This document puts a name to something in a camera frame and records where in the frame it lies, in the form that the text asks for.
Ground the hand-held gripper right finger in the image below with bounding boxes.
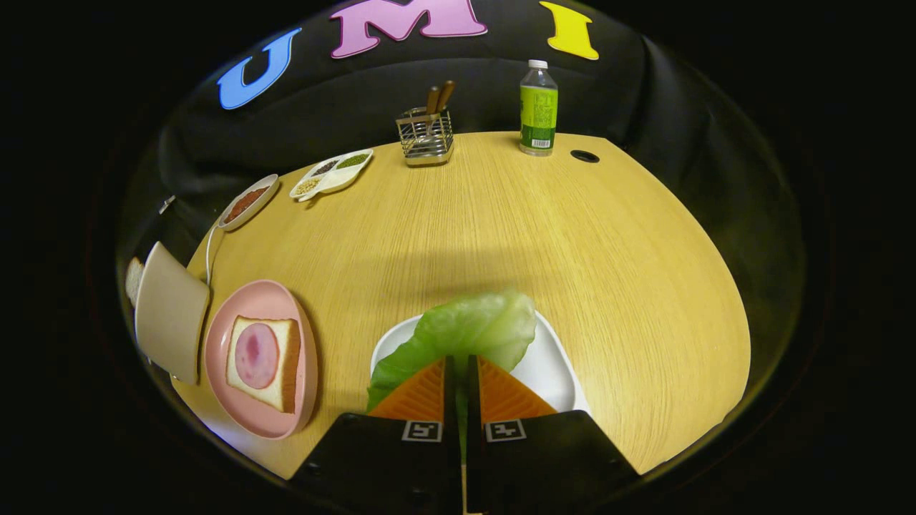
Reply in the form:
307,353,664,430
467,354,641,515

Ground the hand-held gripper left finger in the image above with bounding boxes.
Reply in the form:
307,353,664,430
290,355,462,515

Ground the green lettuce leaf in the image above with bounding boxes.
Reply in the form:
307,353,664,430
366,290,537,466

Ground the plain bread slice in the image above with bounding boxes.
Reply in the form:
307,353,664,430
125,257,146,308

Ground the white square plate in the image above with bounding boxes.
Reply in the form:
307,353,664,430
370,311,591,416

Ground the bread slice with ham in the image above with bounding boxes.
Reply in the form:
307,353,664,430
226,315,301,414

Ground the pink ham slice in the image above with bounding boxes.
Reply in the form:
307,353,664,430
235,323,281,391

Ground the pink plate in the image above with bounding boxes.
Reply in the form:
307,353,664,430
204,279,319,440

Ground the white divided bean dish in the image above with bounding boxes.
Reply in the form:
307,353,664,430
289,149,374,202

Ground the round grey plate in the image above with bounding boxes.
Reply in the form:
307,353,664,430
217,174,281,232

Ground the brown meat steak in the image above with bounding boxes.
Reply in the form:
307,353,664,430
225,187,270,222

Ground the white toaster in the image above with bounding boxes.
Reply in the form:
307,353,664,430
135,242,210,386

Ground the green label drink bottle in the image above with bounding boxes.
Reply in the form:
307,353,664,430
520,59,559,157

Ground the black backdrop cloth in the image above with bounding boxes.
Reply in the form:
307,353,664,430
114,0,813,401

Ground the metal wire utensil holder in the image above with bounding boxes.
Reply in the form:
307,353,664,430
396,107,455,167

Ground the white toaster cable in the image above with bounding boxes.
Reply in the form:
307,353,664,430
205,223,224,287

